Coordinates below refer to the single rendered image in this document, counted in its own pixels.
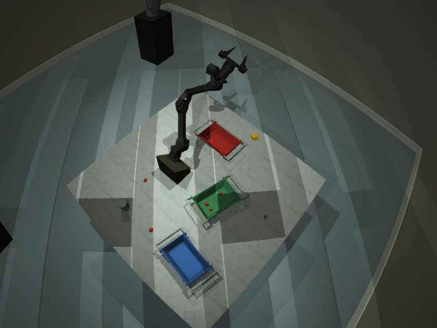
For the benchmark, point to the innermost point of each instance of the green plastic tray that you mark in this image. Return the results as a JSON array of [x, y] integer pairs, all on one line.
[[215, 201]]

